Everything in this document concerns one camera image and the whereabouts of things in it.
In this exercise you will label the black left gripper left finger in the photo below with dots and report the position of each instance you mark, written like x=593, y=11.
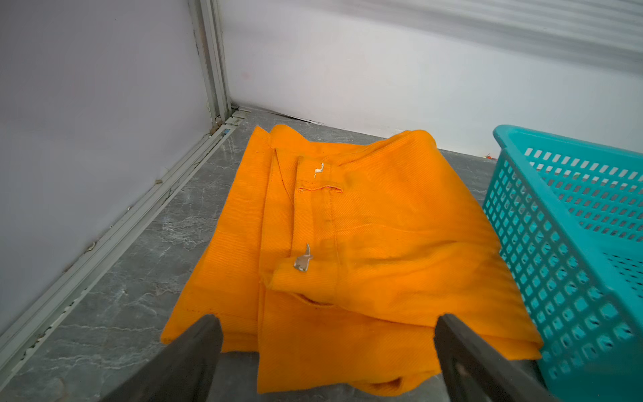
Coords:
x=183, y=371

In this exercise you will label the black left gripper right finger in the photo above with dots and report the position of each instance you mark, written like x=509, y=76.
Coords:
x=474, y=371

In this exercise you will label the orange pants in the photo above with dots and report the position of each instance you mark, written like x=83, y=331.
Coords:
x=335, y=261

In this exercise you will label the teal plastic basket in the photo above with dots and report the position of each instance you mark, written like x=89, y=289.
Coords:
x=568, y=214

